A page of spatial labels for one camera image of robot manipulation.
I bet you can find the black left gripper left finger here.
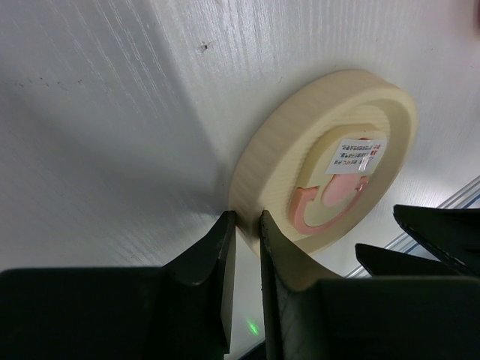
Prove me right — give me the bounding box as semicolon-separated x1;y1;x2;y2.
1;211;236;359

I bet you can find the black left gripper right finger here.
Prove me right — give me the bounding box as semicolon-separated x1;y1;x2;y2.
260;220;479;359

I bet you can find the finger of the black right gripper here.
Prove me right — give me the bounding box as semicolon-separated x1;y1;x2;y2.
355;243;479;278
392;204;480;263

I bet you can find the cream lid with pink handle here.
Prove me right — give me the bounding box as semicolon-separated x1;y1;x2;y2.
227;69;418;293

